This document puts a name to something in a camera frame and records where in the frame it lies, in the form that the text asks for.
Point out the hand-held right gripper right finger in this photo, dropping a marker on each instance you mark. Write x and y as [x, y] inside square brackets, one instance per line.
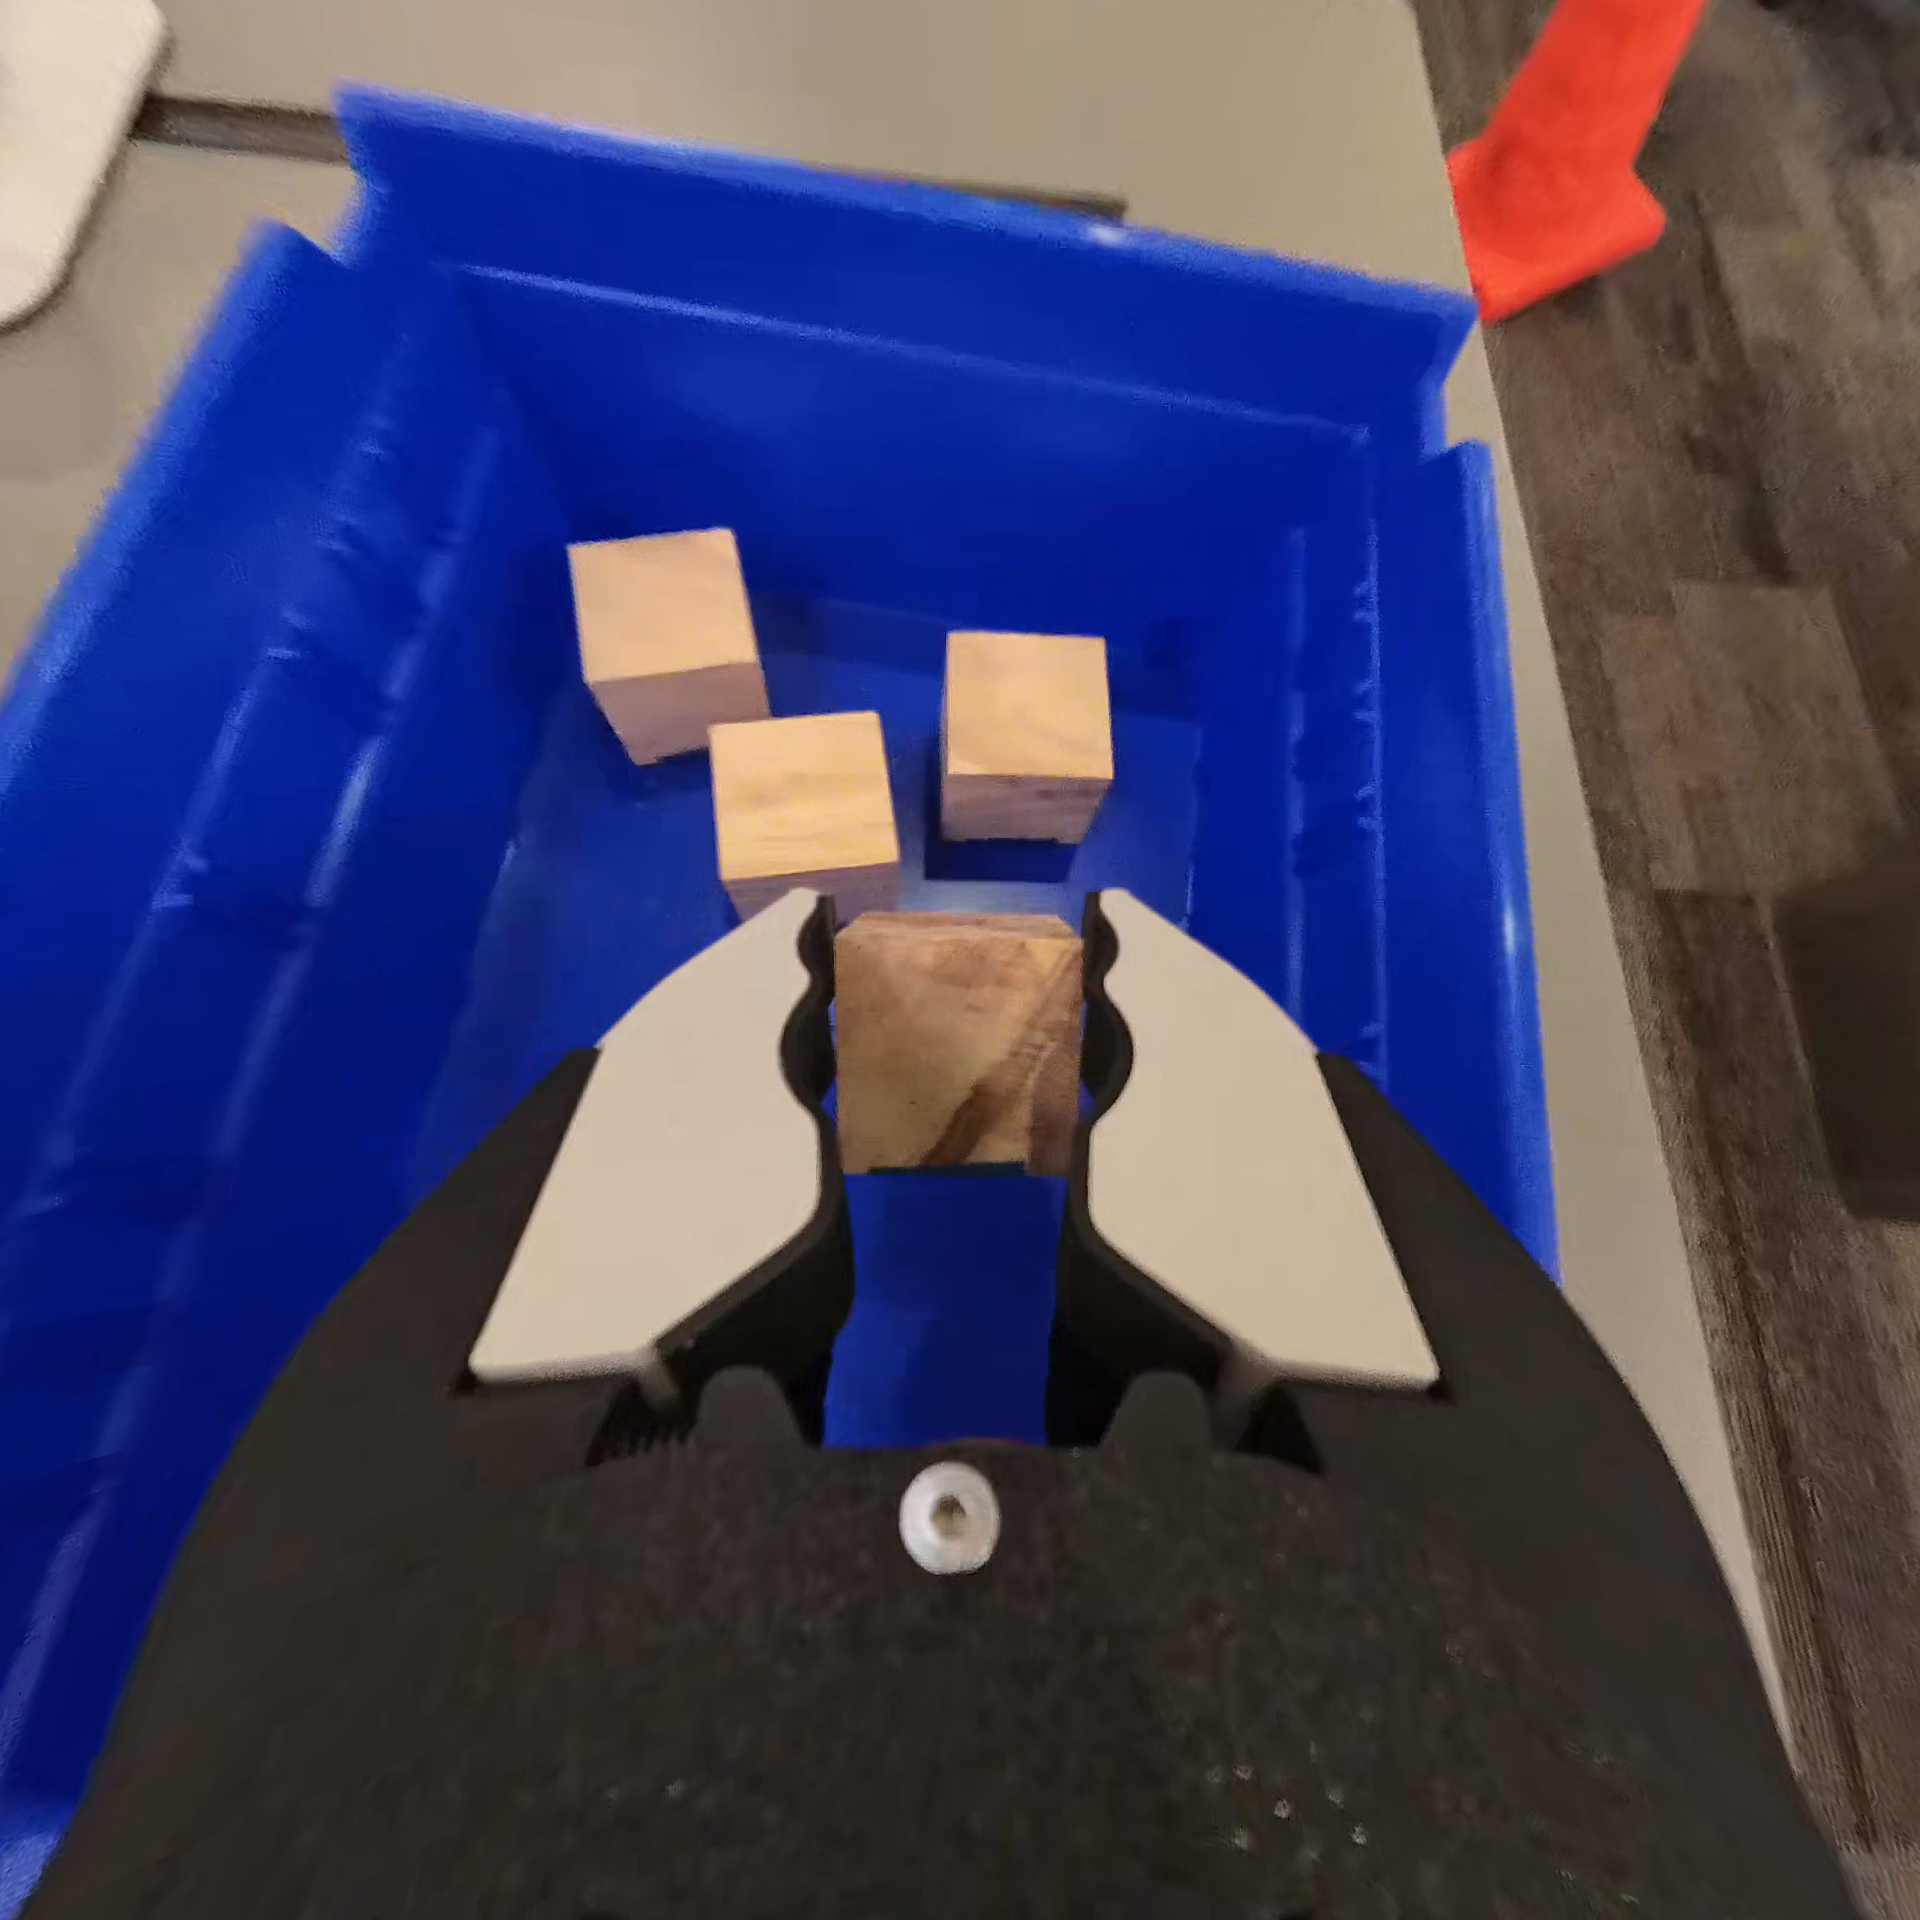
[1253, 1200]

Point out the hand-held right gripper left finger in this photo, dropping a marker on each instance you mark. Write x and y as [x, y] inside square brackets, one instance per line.
[646, 1200]

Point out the blue plastic bin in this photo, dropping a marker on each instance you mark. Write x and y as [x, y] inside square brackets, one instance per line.
[224, 900]

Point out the grey desk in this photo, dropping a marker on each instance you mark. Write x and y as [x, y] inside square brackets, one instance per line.
[901, 76]

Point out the dark grey box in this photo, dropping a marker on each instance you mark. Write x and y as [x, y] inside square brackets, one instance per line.
[1861, 1050]

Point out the orange traffic cone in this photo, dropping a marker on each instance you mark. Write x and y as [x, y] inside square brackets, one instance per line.
[1560, 164]

